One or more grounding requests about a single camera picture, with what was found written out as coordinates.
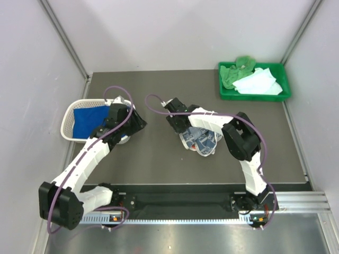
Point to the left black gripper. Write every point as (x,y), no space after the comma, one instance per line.
(139,123)

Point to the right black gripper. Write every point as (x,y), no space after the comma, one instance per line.
(178,130)

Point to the white blue patterned towel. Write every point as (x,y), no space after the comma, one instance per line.
(200,140)

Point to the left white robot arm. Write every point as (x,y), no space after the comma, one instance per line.
(61,201)

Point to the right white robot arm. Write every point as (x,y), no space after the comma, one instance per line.
(243,143)

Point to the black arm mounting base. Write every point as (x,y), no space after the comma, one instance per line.
(183,201)

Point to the white perforated plastic basket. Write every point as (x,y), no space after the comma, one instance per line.
(67,124)

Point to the green towel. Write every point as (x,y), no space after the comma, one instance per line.
(242,68)

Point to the green plastic bin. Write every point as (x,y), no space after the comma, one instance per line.
(277,70)

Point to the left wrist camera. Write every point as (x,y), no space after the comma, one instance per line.
(119,100)

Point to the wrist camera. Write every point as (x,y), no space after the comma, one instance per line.
(119,100)
(164,103)

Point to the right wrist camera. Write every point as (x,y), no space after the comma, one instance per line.
(164,103)

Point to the grey slotted cable duct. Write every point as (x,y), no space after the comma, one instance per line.
(111,219)

